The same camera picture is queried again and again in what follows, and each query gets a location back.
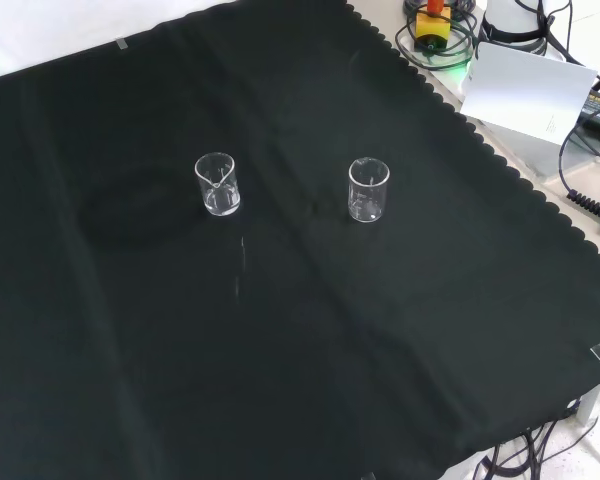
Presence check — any clear glass beaker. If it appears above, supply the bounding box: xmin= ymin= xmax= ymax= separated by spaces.
xmin=348 ymin=157 xmax=391 ymax=225
xmin=194 ymin=152 xmax=242 ymax=217

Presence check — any clear glass rod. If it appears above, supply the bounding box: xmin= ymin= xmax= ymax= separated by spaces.
xmin=234 ymin=235 xmax=247 ymax=304

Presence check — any black bench cloth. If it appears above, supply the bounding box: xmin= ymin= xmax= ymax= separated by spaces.
xmin=0 ymin=0 xmax=600 ymax=480

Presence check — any yellow stop button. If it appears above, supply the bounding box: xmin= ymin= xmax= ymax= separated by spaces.
xmin=413 ymin=0 xmax=453 ymax=53

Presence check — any pale board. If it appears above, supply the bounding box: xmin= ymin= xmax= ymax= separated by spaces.
xmin=459 ymin=41 xmax=599 ymax=147

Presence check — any green cable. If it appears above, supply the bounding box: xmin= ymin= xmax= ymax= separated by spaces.
xmin=394 ymin=9 xmax=479 ymax=72

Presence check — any coiled black cable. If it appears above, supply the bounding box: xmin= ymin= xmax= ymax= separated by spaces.
xmin=558 ymin=119 xmax=600 ymax=237

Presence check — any black cable bundle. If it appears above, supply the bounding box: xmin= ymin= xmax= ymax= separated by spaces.
xmin=472 ymin=422 xmax=584 ymax=480

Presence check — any white bench bracket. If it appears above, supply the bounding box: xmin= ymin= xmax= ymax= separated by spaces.
xmin=577 ymin=384 xmax=600 ymax=427

